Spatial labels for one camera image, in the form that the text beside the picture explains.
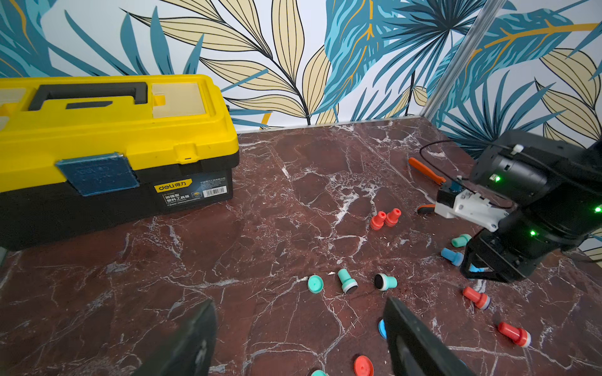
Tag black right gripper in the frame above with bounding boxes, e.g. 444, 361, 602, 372
460, 230, 548, 284

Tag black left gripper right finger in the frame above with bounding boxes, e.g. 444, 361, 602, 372
383, 298, 475, 376

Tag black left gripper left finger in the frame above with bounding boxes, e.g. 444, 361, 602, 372
133, 299, 218, 375

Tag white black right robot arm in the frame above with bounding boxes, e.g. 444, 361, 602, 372
459, 131, 601, 283

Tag blue cap centre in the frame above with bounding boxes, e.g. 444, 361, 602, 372
378, 319, 387, 339

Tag red cap upper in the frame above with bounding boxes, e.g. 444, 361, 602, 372
354, 355, 374, 376

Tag blue stamp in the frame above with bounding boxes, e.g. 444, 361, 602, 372
441, 248, 464, 266
470, 265, 487, 273

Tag green stamp far right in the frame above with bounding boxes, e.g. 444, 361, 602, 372
451, 233, 472, 248

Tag green stamp upright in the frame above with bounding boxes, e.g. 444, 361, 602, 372
374, 274, 398, 291

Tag green stamp lying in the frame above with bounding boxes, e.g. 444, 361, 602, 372
337, 269, 358, 294

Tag green cap top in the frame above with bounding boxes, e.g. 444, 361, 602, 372
307, 275, 324, 294

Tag yellow black toolbox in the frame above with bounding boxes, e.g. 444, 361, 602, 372
1, 75, 240, 251

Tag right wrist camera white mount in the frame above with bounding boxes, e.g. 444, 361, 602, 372
434, 182, 509, 233

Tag orange handled pliers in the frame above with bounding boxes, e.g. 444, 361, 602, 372
409, 158, 447, 215

